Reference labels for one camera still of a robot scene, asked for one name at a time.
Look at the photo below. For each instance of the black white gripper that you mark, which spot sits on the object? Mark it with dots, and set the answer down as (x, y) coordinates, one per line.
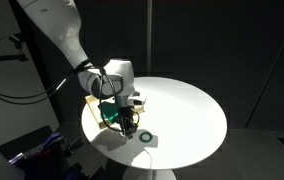
(127, 115)

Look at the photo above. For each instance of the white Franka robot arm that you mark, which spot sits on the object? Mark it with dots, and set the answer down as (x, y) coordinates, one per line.
(65, 30)

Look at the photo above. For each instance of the wooden box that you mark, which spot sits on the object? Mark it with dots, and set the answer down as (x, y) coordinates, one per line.
(90, 102)

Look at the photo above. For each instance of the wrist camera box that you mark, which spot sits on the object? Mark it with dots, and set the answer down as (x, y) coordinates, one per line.
(138, 99)

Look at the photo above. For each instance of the white table pedestal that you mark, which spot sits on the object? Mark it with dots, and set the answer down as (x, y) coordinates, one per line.
(148, 174)

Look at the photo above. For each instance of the robot mount with clamps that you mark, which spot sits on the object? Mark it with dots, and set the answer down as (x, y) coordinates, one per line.
(45, 153)

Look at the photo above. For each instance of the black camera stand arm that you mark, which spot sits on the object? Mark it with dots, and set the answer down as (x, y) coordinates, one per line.
(5, 58)

